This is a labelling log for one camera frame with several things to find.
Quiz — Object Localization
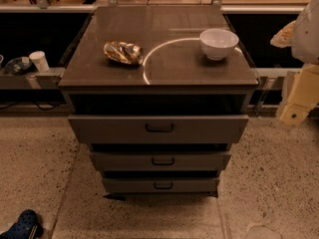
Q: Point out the white paper cup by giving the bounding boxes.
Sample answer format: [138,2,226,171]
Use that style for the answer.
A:
[29,51,49,72]

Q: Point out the grey bottom drawer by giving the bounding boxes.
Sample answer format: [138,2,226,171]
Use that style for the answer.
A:
[103,178,219,194]

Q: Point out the grey middle drawer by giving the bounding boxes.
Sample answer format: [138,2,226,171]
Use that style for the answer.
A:
[90,151,231,171]

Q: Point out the black floor cable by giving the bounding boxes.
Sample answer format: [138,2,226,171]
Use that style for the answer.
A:
[0,102,64,112]

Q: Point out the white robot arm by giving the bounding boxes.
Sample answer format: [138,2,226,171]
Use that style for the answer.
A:
[270,0,319,126]

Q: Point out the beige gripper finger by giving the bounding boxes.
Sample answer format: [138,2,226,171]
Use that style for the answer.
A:
[276,64,319,126]
[270,21,296,48]

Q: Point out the dark small dish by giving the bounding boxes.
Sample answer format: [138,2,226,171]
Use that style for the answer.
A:
[5,57,33,75]

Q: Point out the grey drawer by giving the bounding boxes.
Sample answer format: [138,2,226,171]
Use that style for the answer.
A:
[103,178,219,194]
[90,151,231,171]
[69,115,248,144]

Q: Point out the grey top drawer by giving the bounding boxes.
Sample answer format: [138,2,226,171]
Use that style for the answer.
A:
[69,115,248,144]

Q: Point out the white ceramic bowl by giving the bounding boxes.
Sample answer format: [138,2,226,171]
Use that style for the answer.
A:
[199,28,239,61]

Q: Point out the blue clog shoe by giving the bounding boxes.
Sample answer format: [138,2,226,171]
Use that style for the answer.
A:
[0,209,38,239]

